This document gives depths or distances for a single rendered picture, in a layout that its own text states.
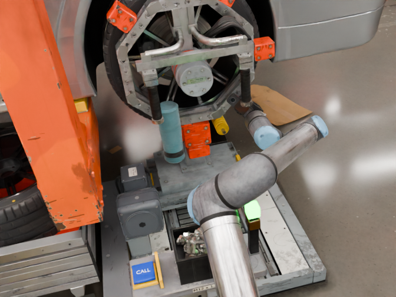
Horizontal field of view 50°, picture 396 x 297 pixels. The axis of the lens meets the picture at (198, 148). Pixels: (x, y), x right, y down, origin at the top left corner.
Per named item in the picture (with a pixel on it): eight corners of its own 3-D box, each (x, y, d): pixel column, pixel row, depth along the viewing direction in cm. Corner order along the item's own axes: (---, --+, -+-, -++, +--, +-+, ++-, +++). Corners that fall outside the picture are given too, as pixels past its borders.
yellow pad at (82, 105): (88, 96, 194) (85, 86, 191) (88, 111, 183) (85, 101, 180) (57, 102, 193) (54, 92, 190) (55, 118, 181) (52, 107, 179)
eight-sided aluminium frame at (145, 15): (251, 104, 195) (247, -20, 163) (256, 111, 189) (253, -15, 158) (132, 128, 188) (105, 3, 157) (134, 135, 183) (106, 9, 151)
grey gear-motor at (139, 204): (158, 197, 225) (147, 142, 204) (171, 257, 191) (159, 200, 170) (124, 204, 222) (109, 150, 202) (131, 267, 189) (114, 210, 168)
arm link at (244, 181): (242, 159, 111) (319, 108, 166) (209, 179, 119) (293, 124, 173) (266, 197, 111) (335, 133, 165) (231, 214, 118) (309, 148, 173)
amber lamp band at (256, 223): (257, 220, 138) (256, 211, 135) (260, 228, 134) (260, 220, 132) (244, 223, 137) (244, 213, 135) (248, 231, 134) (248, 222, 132)
